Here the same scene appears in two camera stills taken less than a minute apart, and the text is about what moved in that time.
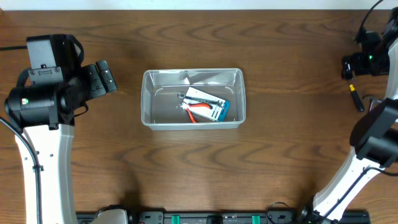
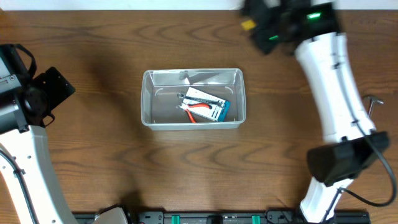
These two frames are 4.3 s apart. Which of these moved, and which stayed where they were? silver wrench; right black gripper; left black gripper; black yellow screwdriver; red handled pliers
Moved: black yellow screwdriver; right black gripper; left black gripper
Stayed: red handled pliers; silver wrench
